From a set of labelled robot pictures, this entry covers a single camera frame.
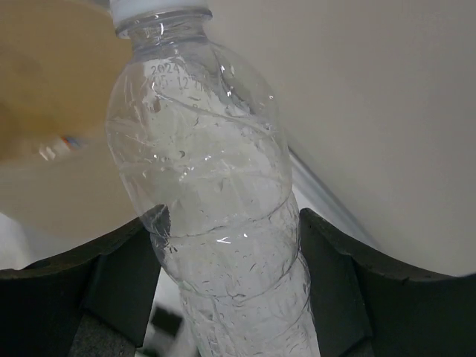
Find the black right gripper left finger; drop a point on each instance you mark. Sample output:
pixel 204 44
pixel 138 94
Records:
pixel 94 300

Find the clear bottle white cap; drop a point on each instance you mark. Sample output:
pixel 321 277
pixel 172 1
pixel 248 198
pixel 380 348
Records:
pixel 194 132

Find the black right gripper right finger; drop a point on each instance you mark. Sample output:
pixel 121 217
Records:
pixel 366 303

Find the tan paper bucket bin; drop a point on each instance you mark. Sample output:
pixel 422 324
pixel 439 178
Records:
pixel 59 61

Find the clear bottle white blue label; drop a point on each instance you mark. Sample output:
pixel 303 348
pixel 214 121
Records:
pixel 60 147

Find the aluminium frame rail back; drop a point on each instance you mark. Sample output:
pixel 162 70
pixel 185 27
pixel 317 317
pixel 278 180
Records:
pixel 312 193

